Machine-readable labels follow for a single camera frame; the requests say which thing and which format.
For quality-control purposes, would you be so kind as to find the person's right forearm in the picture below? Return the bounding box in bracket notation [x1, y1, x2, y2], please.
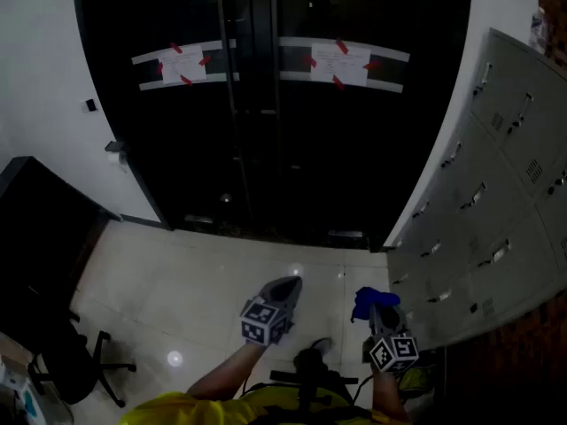
[369, 367, 412, 423]

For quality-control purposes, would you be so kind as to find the black office chair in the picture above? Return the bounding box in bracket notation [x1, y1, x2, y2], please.
[27, 311, 138, 409]

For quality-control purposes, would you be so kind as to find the dark glass door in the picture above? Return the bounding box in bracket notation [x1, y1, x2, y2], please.
[73, 0, 279, 234]
[270, 0, 473, 252]

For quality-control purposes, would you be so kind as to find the white paper notice red tape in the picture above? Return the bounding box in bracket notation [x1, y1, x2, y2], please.
[303, 37, 381, 91]
[155, 42, 212, 87]

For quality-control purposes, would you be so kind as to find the white and teal clutter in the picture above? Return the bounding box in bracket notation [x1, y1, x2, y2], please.
[0, 354, 50, 425]

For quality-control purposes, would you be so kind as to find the black desk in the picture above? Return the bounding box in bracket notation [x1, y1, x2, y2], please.
[0, 156, 124, 340]

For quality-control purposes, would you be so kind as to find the grey metal locker cabinet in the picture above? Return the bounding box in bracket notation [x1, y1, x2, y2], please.
[385, 27, 567, 350]

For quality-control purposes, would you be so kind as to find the person's yellow shirt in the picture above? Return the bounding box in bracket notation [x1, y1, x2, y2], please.
[117, 367, 416, 425]

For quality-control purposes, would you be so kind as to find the blue cleaning cloth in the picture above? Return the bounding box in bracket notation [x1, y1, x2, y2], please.
[350, 286, 402, 324]

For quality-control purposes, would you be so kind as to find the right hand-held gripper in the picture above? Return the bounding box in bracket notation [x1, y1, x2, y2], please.
[361, 302, 420, 375]

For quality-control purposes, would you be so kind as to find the black chest mount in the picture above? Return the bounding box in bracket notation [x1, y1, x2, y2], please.
[268, 347, 361, 415]

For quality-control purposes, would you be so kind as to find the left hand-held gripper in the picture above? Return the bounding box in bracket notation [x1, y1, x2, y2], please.
[240, 275, 304, 347]

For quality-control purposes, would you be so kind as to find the white wall sheet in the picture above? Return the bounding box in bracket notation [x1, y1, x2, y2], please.
[528, 7, 551, 56]

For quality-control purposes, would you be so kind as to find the yellow-green bag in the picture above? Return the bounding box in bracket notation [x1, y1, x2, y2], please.
[397, 364, 439, 400]

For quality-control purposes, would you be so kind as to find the person's left forearm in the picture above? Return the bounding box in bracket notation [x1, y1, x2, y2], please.
[185, 341, 267, 401]

